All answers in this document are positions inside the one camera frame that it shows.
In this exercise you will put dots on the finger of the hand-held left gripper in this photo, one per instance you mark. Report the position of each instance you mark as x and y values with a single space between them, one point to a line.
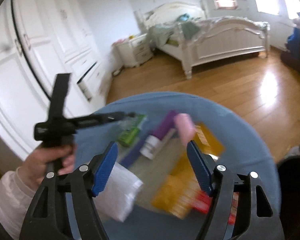
102 116
97 123

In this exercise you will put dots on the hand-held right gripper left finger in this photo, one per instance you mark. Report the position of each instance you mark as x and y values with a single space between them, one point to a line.
105 172

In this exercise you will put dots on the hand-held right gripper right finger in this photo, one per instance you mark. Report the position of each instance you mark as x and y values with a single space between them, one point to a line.
200 172

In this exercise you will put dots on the green wet wipe packet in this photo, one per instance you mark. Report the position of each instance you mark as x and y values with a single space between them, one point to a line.
130 136

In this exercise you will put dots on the person's left forearm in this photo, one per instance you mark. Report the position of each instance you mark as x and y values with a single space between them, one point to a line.
10 200

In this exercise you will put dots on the person's left hand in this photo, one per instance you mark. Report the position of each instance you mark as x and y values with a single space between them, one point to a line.
37 162

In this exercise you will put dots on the white tissue packet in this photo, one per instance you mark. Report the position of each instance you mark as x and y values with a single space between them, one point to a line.
122 190

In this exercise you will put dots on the red candy box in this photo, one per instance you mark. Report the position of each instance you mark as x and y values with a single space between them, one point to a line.
202 203

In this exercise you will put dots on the violet flat packet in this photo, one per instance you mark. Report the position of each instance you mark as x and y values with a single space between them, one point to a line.
132 155

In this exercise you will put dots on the yellow snack box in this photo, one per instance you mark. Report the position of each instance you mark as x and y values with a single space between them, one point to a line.
175 195

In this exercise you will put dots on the power strip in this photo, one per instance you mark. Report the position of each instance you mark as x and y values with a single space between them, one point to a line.
116 72

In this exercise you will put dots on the pink soft roll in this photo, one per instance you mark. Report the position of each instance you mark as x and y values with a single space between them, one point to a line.
185 127

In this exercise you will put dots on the small white bottle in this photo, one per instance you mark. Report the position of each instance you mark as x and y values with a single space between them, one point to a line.
150 147

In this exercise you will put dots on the purple white bottle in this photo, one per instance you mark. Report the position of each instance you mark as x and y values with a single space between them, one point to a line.
165 125

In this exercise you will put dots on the round blue table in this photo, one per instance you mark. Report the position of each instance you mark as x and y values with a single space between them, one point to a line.
215 110

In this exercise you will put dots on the white wardrobe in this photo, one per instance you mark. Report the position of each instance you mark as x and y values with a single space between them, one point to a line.
7 85

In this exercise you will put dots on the white nightstand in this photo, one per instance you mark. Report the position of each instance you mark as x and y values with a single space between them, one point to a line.
137 50

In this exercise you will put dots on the black hoop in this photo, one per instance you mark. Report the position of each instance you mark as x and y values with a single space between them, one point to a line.
25 58

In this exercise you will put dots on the pink plush toy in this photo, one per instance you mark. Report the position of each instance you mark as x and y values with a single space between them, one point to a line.
120 41

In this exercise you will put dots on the green blanket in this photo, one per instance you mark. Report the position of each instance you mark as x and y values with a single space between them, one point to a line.
160 33

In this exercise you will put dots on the teal plush toy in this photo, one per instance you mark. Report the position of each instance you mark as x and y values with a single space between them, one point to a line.
183 18

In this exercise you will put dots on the white bed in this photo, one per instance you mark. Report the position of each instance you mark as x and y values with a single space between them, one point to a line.
227 45

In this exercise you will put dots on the pale quilt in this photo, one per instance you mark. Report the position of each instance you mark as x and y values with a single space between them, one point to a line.
222 21

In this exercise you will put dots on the pile of dark clothes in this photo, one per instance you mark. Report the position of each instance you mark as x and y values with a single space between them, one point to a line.
297 45

